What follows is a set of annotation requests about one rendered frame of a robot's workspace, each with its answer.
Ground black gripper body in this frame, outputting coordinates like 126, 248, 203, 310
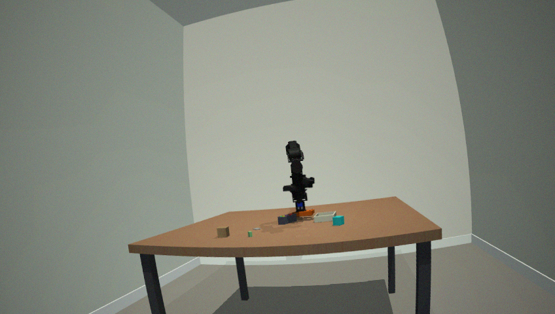
283, 173, 311, 192

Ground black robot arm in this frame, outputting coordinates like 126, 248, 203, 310
285, 141, 314, 212

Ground small cyan cube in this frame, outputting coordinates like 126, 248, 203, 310
332, 216, 344, 226

